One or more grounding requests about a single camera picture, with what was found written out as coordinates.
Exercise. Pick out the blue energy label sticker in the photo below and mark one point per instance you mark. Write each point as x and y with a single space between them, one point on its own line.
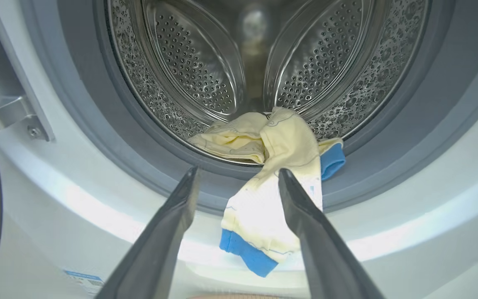
83 282

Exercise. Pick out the cream perforated laundry basket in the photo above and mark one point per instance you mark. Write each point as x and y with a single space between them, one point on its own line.
239 296

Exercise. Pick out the cream garment with blue cuffs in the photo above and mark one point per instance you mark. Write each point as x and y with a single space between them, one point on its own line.
259 216

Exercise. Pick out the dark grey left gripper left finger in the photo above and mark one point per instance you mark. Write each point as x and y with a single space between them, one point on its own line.
160 241

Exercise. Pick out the white front-load washing machine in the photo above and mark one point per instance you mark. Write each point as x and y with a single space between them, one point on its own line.
409 187

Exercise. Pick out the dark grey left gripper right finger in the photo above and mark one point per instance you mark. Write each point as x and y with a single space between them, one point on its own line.
322 249

